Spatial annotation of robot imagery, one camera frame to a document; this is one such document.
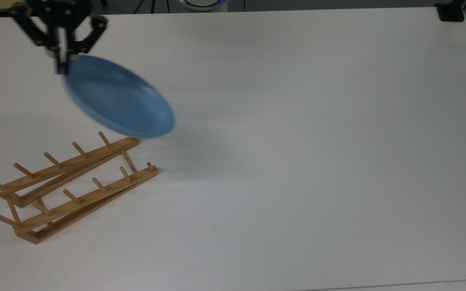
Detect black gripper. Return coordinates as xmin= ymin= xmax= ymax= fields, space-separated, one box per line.
xmin=10 ymin=0 xmax=108 ymax=76

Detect blue round plate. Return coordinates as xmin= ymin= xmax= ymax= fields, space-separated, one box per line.
xmin=62 ymin=55 xmax=176 ymax=139

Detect wooden plate rack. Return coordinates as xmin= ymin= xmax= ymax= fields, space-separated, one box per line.
xmin=0 ymin=131 xmax=159 ymax=245

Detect black floor cables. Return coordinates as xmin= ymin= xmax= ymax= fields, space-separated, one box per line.
xmin=133 ymin=0 xmax=157 ymax=14

